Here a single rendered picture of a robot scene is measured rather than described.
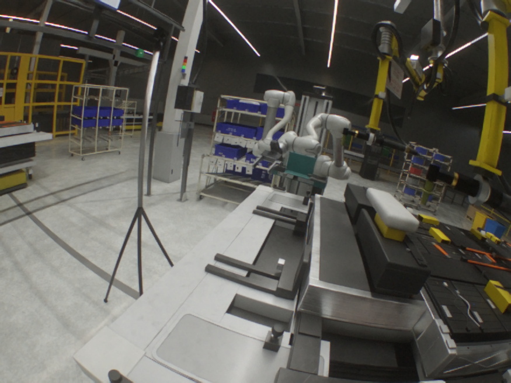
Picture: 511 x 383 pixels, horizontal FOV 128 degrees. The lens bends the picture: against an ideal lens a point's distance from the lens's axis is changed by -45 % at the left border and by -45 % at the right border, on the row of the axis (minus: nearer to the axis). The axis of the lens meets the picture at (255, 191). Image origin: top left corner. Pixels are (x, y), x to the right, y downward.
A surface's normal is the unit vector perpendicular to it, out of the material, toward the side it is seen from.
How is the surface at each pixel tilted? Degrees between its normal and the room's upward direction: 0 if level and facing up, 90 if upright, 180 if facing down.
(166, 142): 90
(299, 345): 0
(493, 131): 90
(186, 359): 0
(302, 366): 0
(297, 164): 90
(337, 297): 90
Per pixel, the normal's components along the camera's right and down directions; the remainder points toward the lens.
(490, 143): -0.49, 0.18
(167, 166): -0.26, 0.25
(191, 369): 0.18, -0.94
